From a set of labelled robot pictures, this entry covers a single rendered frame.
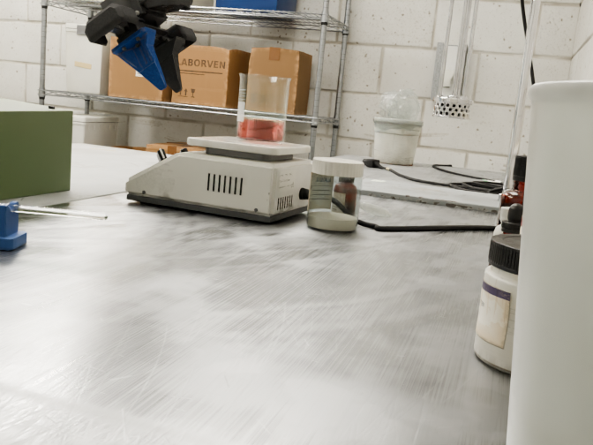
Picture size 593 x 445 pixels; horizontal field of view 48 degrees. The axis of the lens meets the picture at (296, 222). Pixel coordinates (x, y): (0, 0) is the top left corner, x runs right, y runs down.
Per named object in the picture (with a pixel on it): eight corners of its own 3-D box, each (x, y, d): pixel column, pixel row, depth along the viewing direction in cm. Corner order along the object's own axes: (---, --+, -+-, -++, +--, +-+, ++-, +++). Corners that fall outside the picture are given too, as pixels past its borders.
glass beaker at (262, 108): (275, 149, 78) (282, 75, 77) (225, 143, 80) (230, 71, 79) (293, 147, 85) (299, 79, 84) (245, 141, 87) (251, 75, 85)
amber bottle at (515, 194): (536, 271, 65) (554, 160, 63) (489, 264, 67) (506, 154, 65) (535, 263, 69) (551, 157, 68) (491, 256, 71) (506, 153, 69)
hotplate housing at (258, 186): (122, 201, 82) (125, 136, 81) (177, 192, 94) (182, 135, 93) (288, 230, 75) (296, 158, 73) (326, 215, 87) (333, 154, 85)
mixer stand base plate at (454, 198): (338, 192, 113) (339, 185, 113) (363, 182, 132) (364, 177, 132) (523, 216, 104) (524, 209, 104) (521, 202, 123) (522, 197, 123)
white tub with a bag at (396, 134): (409, 167, 181) (419, 87, 178) (360, 161, 188) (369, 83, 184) (424, 165, 194) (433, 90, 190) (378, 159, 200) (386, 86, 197)
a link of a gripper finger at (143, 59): (108, 50, 87) (143, 26, 84) (125, 55, 90) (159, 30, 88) (131, 98, 86) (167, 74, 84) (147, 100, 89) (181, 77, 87)
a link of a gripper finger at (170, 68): (140, 57, 93) (173, 34, 91) (154, 61, 97) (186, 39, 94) (161, 101, 93) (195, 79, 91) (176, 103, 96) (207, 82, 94)
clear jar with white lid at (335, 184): (366, 230, 79) (374, 162, 77) (338, 236, 74) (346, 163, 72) (325, 222, 82) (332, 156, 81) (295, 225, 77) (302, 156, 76)
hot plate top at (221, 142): (183, 144, 79) (183, 136, 79) (228, 142, 90) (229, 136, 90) (276, 155, 75) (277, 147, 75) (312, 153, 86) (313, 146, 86)
